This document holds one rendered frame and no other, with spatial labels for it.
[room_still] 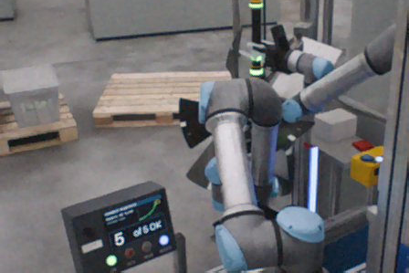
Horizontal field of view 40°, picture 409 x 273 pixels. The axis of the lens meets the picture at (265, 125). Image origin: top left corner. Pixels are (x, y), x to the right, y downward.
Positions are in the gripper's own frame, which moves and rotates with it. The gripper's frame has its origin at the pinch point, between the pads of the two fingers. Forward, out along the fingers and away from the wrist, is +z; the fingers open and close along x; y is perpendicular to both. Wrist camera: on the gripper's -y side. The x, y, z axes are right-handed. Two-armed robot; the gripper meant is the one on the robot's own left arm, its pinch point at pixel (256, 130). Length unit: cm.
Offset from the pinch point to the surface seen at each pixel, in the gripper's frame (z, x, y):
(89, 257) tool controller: -79, 2, 19
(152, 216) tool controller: -64, -2, 8
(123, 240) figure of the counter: -71, 1, 13
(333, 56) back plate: 46, -14, -20
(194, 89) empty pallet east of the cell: 274, 83, 168
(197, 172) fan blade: -3.8, 17.2, 25.3
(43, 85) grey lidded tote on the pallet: 166, 42, 244
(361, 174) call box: 6.3, 19.6, -36.8
